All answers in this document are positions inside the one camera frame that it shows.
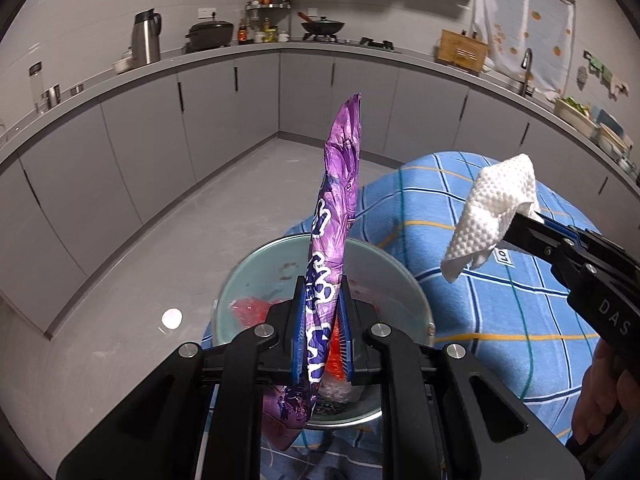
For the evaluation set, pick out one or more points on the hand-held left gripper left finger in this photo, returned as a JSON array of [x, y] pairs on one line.
[[298, 330]]

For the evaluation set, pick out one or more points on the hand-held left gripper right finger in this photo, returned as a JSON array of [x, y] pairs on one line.
[[345, 340]]

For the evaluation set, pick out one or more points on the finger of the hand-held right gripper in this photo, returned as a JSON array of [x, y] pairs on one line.
[[565, 230], [542, 247]]

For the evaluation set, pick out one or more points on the red plastic bag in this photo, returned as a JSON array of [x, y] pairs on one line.
[[250, 310]]

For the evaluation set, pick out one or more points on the white paper towel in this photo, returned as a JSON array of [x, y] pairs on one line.
[[495, 200]]

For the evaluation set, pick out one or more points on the teal plastic bin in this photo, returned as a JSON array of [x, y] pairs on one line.
[[390, 290]]

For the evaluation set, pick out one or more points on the purple snack wrapper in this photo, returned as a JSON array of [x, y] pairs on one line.
[[340, 170]]

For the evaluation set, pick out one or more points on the person's right hand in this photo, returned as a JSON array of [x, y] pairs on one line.
[[595, 390]]

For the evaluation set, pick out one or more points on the white printed tag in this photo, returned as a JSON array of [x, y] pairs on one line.
[[505, 255]]

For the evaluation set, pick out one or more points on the blue plaid tablecloth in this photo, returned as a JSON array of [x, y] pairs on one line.
[[500, 320]]

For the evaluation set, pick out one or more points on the white pot with colander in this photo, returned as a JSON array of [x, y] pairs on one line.
[[615, 137]]

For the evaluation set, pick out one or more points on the beige plastic basin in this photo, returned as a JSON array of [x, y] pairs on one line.
[[575, 119]]

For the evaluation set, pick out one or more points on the green leafy vegetables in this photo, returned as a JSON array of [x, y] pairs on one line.
[[575, 105]]

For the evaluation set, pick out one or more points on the beige hanging cloth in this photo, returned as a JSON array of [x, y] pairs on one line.
[[620, 87]]

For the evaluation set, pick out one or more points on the hanging grey scrubber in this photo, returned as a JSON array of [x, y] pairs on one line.
[[581, 77]]

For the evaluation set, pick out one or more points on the black kitchen faucet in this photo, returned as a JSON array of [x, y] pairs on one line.
[[526, 70]]

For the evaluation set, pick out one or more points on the green hanging cloth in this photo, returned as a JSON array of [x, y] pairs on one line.
[[597, 64]]

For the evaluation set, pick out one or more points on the wooden knife block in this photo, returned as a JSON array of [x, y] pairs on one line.
[[460, 50]]

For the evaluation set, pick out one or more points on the printed window curtain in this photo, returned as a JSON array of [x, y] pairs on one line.
[[525, 25]]

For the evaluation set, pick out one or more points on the grey kitchen counter cabinets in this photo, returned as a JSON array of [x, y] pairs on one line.
[[150, 135]]

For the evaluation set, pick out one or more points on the black gas stove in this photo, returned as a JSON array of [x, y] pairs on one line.
[[375, 42]]

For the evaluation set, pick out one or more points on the yellow oil bottle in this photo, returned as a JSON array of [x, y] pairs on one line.
[[270, 32]]

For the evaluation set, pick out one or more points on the dark sauce bottle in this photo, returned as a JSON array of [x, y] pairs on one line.
[[242, 32]]

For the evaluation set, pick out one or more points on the black wok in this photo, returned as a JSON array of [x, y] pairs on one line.
[[322, 25]]

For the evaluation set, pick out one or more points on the black rice cooker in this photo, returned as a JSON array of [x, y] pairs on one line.
[[210, 35]]

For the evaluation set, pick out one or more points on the small white cup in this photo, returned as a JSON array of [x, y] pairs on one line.
[[122, 65]]

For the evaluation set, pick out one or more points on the steel thermos jug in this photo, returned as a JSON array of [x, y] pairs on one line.
[[145, 40]]

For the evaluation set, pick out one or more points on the clear glass bottle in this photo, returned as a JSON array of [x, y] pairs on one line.
[[36, 87]]

